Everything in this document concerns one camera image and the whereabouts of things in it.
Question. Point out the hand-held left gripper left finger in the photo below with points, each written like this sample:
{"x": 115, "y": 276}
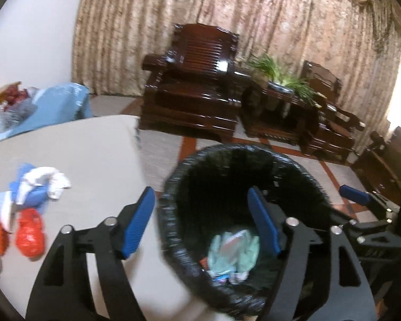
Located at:
{"x": 138, "y": 220}

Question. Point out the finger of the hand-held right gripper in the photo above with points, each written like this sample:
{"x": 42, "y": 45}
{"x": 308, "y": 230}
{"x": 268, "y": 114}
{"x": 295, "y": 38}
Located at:
{"x": 371, "y": 232}
{"x": 352, "y": 194}

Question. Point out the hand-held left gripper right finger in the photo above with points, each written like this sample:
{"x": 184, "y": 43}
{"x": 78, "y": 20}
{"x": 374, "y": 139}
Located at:
{"x": 262, "y": 220}

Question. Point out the light green rubber glove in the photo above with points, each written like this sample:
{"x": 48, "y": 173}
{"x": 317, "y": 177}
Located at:
{"x": 250, "y": 250}
{"x": 220, "y": 252}

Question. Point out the black-lined waste bin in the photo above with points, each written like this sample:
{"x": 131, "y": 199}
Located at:
{"x": 214, "y": 187}

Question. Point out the white cloth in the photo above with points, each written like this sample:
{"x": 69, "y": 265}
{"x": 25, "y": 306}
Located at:
{"x": 46, "y": 175}

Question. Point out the blue packet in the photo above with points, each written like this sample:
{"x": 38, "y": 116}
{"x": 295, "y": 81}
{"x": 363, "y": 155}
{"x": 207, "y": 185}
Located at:
{"x": 36, "y": 195}

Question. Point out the red plastic bag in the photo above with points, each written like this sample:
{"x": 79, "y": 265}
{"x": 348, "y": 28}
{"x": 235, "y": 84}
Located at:
{"x": 29, "y": 234}

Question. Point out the dark wooden armchair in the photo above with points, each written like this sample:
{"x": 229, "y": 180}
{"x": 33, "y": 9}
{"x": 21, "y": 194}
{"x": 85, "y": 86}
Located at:
{"x": 193, "y": 100}
{"x": 330, "y": 130}

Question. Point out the dark wooden side table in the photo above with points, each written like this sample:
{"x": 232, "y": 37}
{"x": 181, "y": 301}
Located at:
{"x": 274, "y": 120}

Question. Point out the green potted plant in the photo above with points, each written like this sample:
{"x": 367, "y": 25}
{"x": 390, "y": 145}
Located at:
{"x": 287, "y": 80}

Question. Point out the blue tablecloth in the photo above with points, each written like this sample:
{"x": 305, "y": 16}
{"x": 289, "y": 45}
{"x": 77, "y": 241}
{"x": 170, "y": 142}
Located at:
{"x": 63, "y": 107}

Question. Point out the glass fruit bowl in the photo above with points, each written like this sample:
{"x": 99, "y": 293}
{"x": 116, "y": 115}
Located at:
{"x": 16, "y": 115}

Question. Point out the red apple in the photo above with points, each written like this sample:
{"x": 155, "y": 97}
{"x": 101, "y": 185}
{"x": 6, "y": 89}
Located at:
{"x": 22, "y": 93}
{"x": 11, "y": 99}

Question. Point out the light wooden cabinet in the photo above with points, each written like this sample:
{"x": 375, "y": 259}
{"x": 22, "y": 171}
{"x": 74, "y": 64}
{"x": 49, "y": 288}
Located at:
{"x": 3, "y": 88}

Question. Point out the patterned beige curtain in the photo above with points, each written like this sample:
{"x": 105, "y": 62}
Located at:
{"x": 137, "y": 23}

